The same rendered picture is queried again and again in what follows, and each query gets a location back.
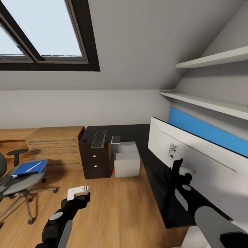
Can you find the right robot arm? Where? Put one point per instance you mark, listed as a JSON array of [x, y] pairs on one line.
[[218, 231]]

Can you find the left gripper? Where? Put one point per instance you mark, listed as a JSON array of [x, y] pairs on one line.
[[78, 203]]

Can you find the keyboard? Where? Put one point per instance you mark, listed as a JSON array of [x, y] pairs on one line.
[[99, 139]]

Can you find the folder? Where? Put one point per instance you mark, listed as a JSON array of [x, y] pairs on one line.
[[30, 168]]

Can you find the notebook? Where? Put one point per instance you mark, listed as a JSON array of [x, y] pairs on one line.
[[115, 140]]

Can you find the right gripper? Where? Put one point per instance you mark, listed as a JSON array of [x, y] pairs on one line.
[[176, 175]]

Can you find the monitor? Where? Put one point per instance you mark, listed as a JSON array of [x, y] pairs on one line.
[[221, 174]]

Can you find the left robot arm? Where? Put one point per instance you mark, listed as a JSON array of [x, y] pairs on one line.
[[58, 228]]

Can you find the swivel chair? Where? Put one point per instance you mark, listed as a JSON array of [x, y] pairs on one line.
[[10, 187]]

